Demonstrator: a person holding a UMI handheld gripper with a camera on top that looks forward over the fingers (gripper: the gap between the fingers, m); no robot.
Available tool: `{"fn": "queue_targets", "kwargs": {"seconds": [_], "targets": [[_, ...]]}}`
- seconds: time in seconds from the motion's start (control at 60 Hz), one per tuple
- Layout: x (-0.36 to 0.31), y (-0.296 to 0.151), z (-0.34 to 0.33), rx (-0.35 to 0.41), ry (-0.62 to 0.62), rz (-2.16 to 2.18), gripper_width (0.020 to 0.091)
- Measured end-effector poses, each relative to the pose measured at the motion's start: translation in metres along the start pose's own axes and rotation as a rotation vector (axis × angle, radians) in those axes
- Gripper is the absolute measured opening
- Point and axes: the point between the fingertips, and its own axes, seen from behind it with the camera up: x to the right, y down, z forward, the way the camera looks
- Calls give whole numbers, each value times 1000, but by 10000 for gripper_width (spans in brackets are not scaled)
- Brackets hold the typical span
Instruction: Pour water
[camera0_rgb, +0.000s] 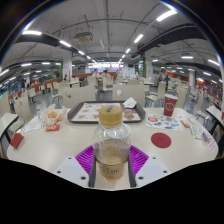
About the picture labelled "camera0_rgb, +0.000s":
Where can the brown food piece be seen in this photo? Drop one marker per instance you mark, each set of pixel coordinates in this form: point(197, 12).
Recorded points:
point(128, 115)

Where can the ceiling lights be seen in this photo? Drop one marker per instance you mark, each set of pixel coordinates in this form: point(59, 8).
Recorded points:
point(138, 38)

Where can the red paper cup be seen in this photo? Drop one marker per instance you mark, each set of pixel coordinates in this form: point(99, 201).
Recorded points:
point(170, 106)

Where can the ceiling air conditioner unit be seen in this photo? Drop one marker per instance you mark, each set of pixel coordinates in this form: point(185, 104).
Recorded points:
point(83, 36)

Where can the printed paper tray liner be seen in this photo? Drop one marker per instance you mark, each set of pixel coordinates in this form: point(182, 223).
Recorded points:
point(86, 113)

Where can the person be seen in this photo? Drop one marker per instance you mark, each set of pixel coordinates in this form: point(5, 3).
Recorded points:
point(96, 73)
point(105, 74)
point(166, 79)

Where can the white paper receipt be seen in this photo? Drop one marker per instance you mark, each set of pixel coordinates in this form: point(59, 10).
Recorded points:
point(32, 128)

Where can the dark food tray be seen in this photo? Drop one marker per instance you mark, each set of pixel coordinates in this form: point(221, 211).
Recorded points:
point(71, 115)

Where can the colourful sticker sheet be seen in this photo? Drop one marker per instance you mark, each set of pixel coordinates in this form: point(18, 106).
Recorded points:
point(163, 122)

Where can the crumpled food wrapper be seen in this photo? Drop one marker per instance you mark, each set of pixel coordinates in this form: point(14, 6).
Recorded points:
point(52, 115)

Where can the beige chairs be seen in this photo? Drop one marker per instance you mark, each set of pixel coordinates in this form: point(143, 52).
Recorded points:
point(128, 91)

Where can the white paper napkin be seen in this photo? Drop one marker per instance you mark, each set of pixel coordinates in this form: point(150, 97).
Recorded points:
point(130, 102)

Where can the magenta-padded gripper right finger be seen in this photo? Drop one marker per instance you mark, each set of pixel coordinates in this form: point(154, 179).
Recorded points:
point(140, 160)

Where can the clear bottle with yellow cap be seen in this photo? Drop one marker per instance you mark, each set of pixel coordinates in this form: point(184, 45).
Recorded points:
point(111, 150)

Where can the flat round red coaster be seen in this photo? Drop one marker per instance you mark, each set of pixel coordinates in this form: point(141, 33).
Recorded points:
point(161, 140)

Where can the small red card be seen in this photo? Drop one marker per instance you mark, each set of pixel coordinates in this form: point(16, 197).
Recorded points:
point(16, 140)

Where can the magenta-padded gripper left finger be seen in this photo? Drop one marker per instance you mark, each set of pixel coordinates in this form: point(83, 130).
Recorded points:
point(83, 160)

